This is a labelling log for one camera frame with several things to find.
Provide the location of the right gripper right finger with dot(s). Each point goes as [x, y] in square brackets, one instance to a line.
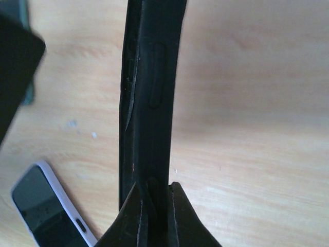
[184, 226]

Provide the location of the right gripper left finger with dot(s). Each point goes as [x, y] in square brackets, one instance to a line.
[130, 228]

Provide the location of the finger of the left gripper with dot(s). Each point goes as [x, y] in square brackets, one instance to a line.
[21, 53]

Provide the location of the black bare phone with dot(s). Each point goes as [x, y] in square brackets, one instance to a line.
[18, 10]

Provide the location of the phone in white case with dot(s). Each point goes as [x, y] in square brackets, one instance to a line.
[46, 210]

